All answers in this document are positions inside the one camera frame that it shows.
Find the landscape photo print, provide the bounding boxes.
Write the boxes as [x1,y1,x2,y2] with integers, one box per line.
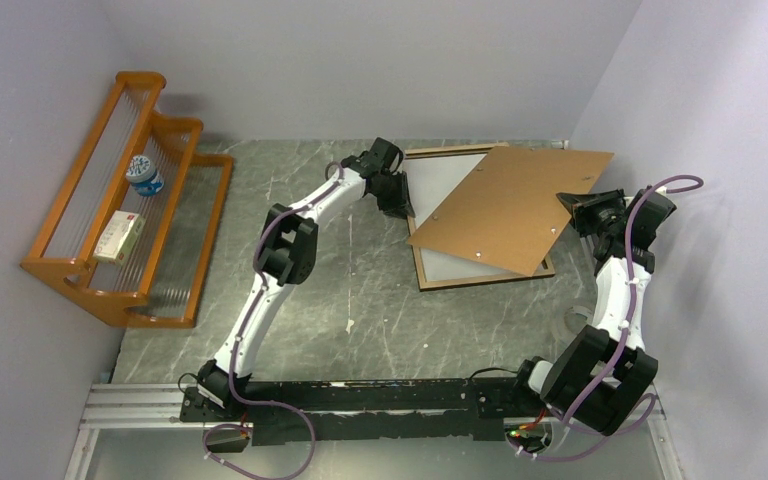
[408,159,548,275]

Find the brown backing board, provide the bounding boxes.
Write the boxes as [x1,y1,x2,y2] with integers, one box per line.
[407,145,615,278]

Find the wooden picture frame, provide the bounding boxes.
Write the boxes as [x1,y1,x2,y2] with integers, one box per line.
[402,142,556,292]

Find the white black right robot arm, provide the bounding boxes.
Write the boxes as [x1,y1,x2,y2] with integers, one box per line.
[509,189,676,436]

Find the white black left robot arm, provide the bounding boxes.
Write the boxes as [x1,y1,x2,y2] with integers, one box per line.
[196,137,414,420]

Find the clear tape roll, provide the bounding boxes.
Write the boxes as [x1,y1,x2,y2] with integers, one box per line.
[558,305,593,338]

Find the blue white round tub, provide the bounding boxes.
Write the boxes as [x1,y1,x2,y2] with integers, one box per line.
[125,155,165,197]

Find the orange wooden rack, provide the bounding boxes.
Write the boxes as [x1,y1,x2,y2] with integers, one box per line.
[21,71,233,329]

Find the white red small box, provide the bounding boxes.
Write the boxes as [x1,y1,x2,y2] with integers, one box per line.
[93,210,145,266]

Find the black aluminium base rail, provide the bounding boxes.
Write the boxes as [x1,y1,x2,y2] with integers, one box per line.
[79,374,665,446]

